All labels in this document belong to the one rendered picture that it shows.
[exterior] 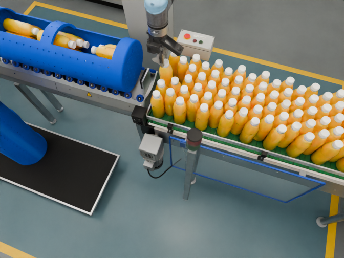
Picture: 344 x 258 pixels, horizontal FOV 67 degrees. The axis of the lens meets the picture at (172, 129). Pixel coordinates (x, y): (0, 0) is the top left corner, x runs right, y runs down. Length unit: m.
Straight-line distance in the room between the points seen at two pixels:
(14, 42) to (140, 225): 1.54
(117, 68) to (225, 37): 2.03
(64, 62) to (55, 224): 1.40
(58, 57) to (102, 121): 1.20
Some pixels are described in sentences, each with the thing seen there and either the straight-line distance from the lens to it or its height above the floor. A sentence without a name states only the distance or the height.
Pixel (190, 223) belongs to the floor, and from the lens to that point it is 2.22.
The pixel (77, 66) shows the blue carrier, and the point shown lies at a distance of 1.46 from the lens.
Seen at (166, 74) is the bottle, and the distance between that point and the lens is 1.38.
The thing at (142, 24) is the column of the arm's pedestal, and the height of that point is 0.72.
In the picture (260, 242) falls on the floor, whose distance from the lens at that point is 2.30.
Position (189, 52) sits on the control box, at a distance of 1.59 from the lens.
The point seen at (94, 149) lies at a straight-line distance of 2.32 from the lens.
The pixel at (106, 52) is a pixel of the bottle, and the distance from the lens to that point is 1.43.
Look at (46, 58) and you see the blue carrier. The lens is 1.56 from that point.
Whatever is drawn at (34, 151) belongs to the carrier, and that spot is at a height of 0.29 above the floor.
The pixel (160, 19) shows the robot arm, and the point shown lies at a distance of 1.12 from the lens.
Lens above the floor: 2.20
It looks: 64 degrees down
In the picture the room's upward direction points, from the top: 3 degrees counter-clockwise
